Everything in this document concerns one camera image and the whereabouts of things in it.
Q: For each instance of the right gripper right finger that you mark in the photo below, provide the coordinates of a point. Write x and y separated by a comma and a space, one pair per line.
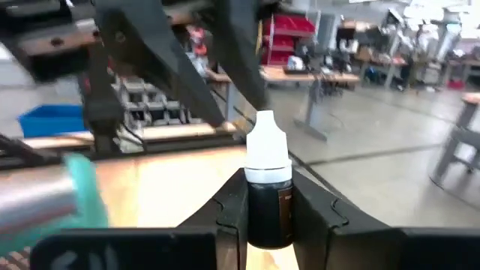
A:
375, 251

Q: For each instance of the blue plastic bin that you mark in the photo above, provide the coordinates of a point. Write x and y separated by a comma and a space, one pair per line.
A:
52, 120

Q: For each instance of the wooden work table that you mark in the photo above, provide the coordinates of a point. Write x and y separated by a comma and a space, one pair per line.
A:
300, 75

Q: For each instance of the small white-capped dropper bottle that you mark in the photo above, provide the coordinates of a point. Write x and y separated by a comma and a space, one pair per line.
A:
268, 150

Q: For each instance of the black aluminium table frame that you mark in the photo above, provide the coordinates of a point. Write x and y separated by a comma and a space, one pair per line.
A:
168, 144

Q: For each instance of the red bin shelf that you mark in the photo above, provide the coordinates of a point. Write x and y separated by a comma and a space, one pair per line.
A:
288, 24

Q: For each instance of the grey leg work table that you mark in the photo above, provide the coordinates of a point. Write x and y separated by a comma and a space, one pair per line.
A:
461, 135

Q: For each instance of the grey storage bin rack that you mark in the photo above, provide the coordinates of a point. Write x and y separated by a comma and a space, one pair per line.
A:
150, 108

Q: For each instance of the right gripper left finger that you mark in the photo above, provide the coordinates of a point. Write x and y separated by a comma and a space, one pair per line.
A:
150, 251

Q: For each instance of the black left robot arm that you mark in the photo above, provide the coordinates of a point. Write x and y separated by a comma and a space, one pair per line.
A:
101, 112

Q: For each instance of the steel box grater teal trim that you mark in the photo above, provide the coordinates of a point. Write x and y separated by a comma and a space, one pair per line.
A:
37, 202

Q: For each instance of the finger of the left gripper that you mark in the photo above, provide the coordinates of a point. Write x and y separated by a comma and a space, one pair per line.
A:
150, 41
243, 45

